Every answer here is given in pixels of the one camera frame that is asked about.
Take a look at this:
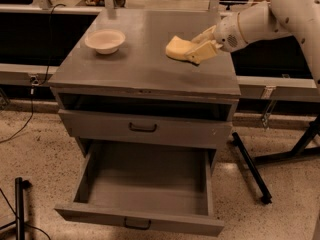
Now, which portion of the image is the black upper drawer handle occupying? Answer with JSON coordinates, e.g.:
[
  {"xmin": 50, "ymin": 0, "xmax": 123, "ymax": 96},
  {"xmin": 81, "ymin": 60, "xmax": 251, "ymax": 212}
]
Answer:
[{"xmin": 128, "ymin": 122, "xmax": 158, "ymax": 133}]

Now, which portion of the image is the yellow sponge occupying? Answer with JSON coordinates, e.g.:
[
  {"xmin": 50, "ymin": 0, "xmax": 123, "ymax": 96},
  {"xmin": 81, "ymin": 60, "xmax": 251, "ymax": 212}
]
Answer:
[{"xmin": 165, "ymin": 36, "xmax": 195, "ymax": 63}]

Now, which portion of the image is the black lower drawer handle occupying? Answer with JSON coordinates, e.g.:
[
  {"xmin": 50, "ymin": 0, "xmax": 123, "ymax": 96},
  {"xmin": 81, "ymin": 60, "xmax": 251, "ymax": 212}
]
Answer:
[{"xmin": 123, "ymin": 217, "xmax": 152, "ymax": 231}]

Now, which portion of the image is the black drawer handle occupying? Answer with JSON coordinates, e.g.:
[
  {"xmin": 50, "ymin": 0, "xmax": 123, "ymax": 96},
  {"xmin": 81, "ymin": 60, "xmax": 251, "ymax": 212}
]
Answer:
[
  {"xmin": 128, "ymin": 122, "xmax": 158, "ymax": 133},
  {"xmin": 123, "ymin": 217, "xmax": 152, "ymax": 231}
]

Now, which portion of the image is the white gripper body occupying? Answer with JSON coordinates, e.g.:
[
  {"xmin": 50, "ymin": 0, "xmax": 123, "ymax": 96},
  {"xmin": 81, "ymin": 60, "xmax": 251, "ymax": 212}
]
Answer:
[{"xmin": 214, "ymin": 12, "xmax": 248, "ymax": 53}]

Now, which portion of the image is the black stand base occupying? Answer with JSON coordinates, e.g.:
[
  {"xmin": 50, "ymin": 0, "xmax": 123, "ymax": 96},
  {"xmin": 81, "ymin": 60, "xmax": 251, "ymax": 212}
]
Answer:
[
  {"xmin": 232, "ymin": 115, "xmax": 320, "ymax": 205},
  {"xmin": 0, "ymin": 177, "xmax": 53, "ymax": 240}
]

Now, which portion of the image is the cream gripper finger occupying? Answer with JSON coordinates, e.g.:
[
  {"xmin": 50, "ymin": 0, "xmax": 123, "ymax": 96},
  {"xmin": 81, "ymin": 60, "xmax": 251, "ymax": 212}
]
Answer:
[
  {"xmin": 192, "ymin": 25, "xmax": 216, "ymax": 43},
  {"xmin": 184, "ymin": 40, "xmax": 222, "ymax": 65}
]

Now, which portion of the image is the black power cable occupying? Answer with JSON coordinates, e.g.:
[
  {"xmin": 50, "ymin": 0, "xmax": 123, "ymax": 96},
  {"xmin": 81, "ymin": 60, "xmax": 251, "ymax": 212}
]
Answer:
[{"xmin": 0, "ymin": 3, "xmax": 68, "ymax": 145}]

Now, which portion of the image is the black stand base left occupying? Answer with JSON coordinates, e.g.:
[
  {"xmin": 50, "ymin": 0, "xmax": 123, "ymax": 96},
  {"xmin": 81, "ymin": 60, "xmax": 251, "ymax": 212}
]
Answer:
[{"xmin": 0, "ymin": 177, "xmax": 53, "ymax": 240}]

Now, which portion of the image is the open grey lower drawer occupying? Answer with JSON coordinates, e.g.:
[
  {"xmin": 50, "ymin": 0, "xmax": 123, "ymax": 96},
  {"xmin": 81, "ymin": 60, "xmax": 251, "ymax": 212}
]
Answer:
[{"xmin": 55, "ymin": 141, "xmax": 224, "ymax": 237}]

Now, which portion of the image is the grey drawer cabinet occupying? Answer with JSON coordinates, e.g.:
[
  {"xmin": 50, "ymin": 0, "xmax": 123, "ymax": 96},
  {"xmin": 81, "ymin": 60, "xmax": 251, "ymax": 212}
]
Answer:
[{"xmin": 48, "ymin": 9, "xmax": 242, "ymax": 158}]

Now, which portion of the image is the white bowl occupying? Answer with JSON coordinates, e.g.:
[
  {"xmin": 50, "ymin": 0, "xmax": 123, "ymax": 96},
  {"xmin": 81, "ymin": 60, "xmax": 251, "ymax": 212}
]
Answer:
[{"xmin": 85, "ymin": 29, "xmax": 126, "ymax": 55}]

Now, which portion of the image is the black stand base right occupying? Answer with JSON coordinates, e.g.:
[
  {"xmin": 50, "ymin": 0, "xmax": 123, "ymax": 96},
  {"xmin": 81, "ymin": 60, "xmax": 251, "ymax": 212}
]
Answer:
[{"xmin": 232, "ymin": 115, "xmax": 320, "ymax": 205}]

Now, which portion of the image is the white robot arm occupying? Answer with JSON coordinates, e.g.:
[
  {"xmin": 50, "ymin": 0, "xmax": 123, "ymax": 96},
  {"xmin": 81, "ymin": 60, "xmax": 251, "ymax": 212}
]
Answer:
[{"xmin": 185, "ymin": 0, "xmax": 320, "ymax": 89}]

